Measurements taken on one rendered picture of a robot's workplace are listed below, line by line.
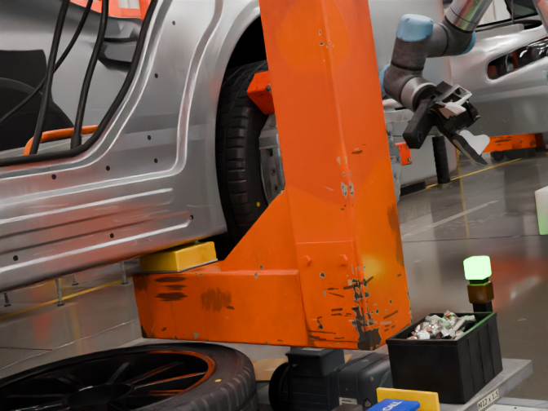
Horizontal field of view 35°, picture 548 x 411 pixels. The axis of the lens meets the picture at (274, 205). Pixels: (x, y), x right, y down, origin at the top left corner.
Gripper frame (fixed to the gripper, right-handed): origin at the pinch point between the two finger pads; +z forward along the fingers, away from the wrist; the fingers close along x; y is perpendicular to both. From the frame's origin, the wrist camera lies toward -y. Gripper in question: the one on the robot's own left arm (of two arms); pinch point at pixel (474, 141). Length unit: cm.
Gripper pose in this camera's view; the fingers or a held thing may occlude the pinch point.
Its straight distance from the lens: 176.0
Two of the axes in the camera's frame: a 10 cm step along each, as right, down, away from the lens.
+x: 4.3, 6.7, 6.0
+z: 4.1, 4.4, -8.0
